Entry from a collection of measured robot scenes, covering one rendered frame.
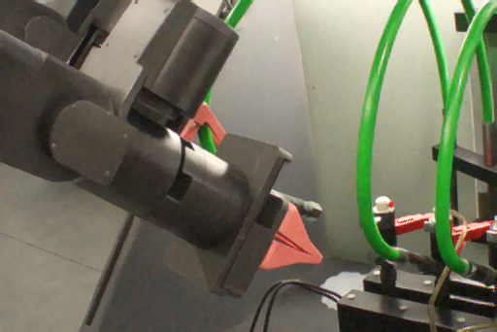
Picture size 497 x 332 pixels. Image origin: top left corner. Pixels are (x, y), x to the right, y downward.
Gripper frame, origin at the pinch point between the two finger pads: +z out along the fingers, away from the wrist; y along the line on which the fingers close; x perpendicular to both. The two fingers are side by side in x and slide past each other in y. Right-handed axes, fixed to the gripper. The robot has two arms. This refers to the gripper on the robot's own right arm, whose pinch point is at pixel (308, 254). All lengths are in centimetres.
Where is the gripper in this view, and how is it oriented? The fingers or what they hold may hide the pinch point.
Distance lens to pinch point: 53.8
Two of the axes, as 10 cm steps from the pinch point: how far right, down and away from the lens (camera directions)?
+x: -5.6, -1.8, 8.1
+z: 7.0, 4.1, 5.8
